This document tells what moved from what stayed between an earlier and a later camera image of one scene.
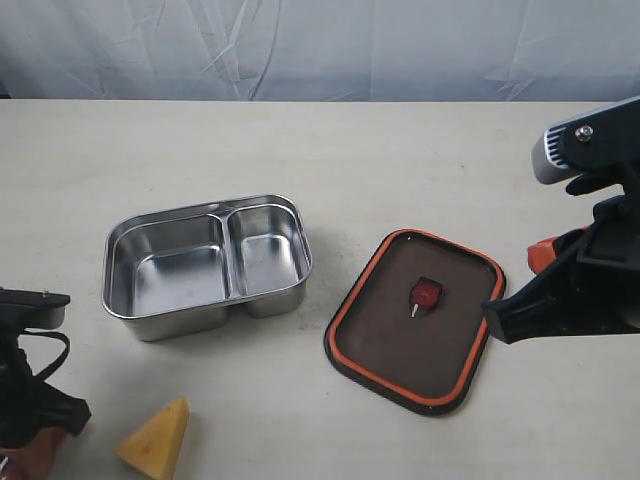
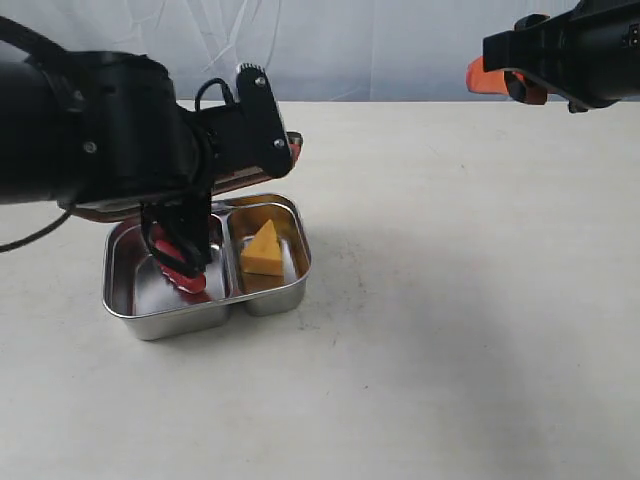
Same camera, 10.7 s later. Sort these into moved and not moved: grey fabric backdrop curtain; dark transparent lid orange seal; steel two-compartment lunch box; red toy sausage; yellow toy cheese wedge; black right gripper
Moved: black right gripper; red toy sausage; dark transparent lid orange seal; yellow toy cheese wedge
Not moved: steel two-compartment lunch box; grey fabric backdrop curtain
